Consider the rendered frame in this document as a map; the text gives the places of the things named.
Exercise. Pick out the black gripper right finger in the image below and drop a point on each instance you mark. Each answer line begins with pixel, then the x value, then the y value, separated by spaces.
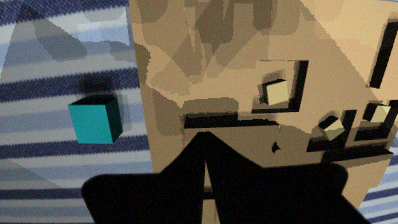
pixel 239 184

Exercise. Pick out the teal cube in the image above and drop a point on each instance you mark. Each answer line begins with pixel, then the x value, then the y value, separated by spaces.
pixel 96 120

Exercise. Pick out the tan wooden puzzle board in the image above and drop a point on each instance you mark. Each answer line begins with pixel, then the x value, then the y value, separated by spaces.
pixel 201 65

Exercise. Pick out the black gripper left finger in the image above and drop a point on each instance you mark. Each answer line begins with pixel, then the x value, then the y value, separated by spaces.
pixel 177 191

